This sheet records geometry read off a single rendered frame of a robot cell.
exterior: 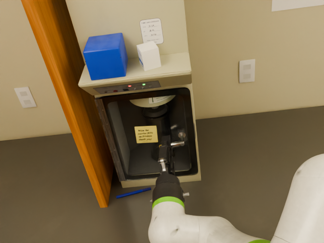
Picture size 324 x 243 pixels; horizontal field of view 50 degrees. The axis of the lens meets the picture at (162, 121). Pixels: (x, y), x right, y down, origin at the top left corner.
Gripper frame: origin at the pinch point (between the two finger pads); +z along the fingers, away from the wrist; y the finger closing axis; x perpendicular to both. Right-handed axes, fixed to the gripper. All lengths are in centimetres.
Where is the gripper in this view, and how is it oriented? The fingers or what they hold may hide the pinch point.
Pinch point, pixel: (167, 145)
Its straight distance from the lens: 120.5
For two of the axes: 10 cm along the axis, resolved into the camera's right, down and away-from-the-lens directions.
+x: -9.6, 2.3, 1.7
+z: 0.0, -6.2, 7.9
